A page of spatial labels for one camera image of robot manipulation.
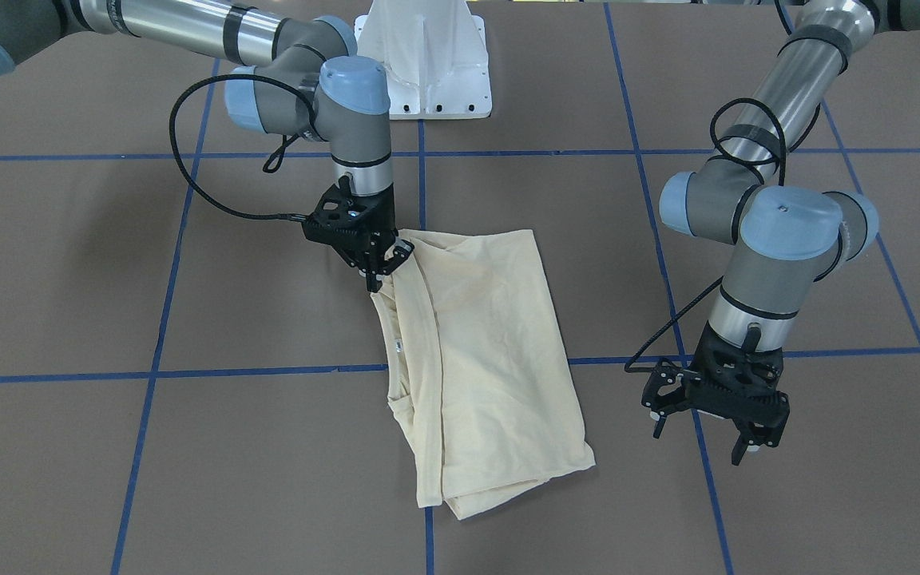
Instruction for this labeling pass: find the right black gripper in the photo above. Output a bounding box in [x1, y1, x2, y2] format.
[336, 187, 414, 292]

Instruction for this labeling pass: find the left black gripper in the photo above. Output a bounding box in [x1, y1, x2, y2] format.
[641, 327, 788, 466]

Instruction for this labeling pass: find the cream long-sleeve printed shirt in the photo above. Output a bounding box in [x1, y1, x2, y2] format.
[371, 230, 596, 520]

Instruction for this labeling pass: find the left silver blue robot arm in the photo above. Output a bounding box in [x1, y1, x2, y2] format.
[641, 1, 920, 465]

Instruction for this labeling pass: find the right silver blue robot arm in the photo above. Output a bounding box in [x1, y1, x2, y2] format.
[0, 1, 413, 292]

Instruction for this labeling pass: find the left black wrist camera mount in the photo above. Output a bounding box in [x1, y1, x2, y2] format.
[692, 348, 790, 425]

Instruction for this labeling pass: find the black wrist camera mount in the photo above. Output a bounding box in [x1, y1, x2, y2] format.
[692, 348, 790, 425]
[302, 184, 368, 248]

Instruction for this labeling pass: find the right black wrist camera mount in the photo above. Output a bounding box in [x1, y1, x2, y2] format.
[302, 184, 368, 248]

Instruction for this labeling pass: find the white camera pedestal post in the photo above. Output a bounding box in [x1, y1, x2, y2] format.
[354, 1, 494, 121]

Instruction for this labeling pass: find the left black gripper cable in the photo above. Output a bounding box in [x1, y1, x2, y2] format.
[624, 0, 824, 374]

